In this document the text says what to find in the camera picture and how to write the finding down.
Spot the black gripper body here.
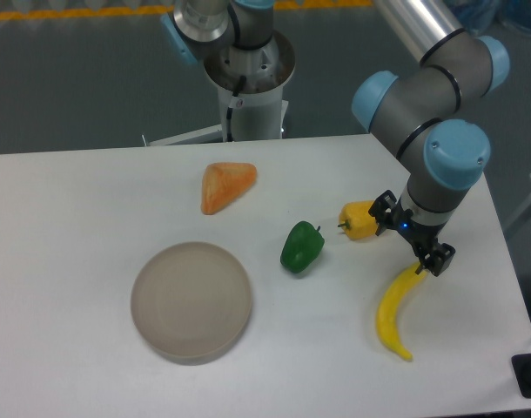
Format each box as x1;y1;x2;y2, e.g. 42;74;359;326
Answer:
386;194;440;258

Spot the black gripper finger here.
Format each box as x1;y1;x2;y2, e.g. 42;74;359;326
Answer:
368;190;397;236
415;242;456;276

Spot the yellow bell pepper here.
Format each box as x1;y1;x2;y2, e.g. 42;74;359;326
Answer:
338;200;377;240

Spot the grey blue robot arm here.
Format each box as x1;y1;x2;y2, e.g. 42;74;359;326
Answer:
161;1;510;275

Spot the green bell pepper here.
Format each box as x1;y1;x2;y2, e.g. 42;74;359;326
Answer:
280;220;325;274

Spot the yellow banana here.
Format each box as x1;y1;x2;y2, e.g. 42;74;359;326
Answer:
375;263;427;361

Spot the black device at table edge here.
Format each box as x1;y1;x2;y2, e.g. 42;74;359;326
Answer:
511;354;531;399

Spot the orange triangular bread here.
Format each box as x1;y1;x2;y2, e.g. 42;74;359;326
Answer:
200;162;258;215

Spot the beige round plate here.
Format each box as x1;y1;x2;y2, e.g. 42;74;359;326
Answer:
131;242;252;366

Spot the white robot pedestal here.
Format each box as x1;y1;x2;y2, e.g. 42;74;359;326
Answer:
147;31;295;146

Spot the black cable on pedestal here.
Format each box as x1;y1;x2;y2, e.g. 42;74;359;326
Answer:
225;75;247;142

